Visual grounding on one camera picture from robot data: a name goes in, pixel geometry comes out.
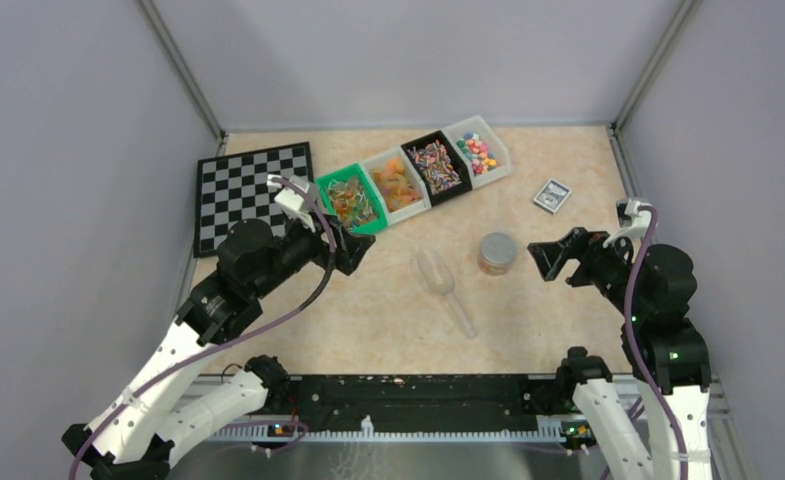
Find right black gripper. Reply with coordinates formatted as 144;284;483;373
527;224;647;318

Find green candy bin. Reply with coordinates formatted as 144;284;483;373
315;164;388;235

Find clear plastic cup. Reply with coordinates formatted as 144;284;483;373
477;255;515;276

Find clear plastic scoop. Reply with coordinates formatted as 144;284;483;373
416;248;477;339

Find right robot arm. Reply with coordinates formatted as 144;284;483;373
527;227;712;479

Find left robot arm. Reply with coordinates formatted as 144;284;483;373
62;215;376;479

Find white bin orange candies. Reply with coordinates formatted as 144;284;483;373
359;147;431;225

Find white bin colourful candies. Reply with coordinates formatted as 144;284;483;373
441;115;512;189

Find blue playing card box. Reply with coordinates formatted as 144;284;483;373
532;179;572;215

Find black candy bin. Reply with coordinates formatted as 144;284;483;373
401;130;473;207

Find black grey chessboard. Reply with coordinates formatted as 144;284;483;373
193;142;314;258

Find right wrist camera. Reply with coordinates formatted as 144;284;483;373
603;197;652;247

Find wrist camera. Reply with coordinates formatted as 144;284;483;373
266;174;320;233
603;197;652;247

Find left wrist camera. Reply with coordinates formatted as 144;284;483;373
266;174;320;233

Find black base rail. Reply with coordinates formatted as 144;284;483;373
243;374;591;436

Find white cable duct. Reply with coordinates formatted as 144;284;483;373
207;417;593;445

